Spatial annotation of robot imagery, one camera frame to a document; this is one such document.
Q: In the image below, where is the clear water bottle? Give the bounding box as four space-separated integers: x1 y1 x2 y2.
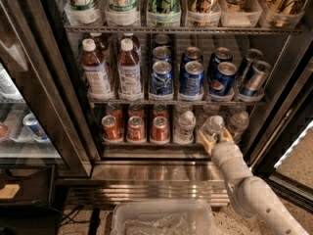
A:
227 111 249 143
174 111 196 144
201 116 224 141

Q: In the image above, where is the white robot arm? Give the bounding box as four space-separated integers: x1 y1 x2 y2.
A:
198 128 309 235

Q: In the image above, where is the left brown tea bottle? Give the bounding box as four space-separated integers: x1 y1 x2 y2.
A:
81 38 112 100

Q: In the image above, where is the rear right orange soda can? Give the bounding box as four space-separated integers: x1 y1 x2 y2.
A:
153 104 169 118

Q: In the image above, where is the rear silver energy drink can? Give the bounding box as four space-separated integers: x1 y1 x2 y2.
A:
237 48 263 84

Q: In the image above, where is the stainless steel fridge cabinet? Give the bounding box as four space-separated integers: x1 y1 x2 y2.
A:
35 0 313 209

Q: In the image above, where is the blue patterned can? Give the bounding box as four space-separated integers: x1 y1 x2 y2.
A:
151 61 172 95
153 46 171 63

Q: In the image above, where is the front middle orange soda can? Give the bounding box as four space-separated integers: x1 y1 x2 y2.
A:
127 116 145 141

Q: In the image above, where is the orange soda can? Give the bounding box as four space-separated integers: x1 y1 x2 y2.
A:
106 103 122 124
102 115 121 141
128 103 145 118
153 104 169 118
127 116 145 141
152 117 169 141

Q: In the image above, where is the rear middle orange soda can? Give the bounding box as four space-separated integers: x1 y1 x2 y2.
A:
128 103 145 118

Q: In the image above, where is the white peach tall can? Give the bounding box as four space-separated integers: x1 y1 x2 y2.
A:
106 0 139 26

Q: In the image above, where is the clear plastic storage bin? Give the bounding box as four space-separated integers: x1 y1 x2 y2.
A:
111 200 216 235

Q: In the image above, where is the blue white can behind glass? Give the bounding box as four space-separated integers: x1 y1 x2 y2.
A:
22 114 50 142

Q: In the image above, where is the front right orange soda can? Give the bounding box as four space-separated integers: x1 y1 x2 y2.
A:
152 117 169 141

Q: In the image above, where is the brown tea bottle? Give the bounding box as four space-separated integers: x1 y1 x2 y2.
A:
81 38 112 100
117 38 142 98

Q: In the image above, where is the tilted blue pepsi can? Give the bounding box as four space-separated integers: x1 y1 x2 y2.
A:
209 62 238 96

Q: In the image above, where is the rear blue pepsi can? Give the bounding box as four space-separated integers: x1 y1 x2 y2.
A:
181 46 202 67

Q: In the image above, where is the rear left orange soda can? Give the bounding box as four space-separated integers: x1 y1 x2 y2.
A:
106 103 122 124

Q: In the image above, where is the front blue pepsi can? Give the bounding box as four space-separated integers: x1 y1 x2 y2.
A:
179 61 204 96

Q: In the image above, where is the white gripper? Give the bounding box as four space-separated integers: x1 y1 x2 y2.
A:
198 127 246 177

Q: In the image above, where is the black cable on floor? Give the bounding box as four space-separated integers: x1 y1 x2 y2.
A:
58 205 101 235

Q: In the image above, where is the open fridge door right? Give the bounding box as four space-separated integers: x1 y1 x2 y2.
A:
247 56 313 213

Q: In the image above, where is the rear tilted pepsi can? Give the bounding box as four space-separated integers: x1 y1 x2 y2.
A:
207 47 233 79

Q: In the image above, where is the white green tall can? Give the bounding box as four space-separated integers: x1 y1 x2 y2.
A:
67 0 99 24

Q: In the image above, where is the glass fridge door left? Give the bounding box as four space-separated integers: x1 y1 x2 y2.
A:
0 0 97 178

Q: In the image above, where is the right brown tea bottle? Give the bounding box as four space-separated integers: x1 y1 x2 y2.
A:
117 38 142 98

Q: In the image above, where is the middle blue patterned can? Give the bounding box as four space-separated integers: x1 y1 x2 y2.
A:
153 46 171 63

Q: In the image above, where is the gold tall can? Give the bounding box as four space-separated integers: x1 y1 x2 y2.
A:
187 0 218 26

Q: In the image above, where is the front blue patterned can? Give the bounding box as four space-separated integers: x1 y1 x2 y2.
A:
151 61 172 95

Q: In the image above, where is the front left orange soda can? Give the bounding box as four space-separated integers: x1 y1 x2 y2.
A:
102 115 121 141

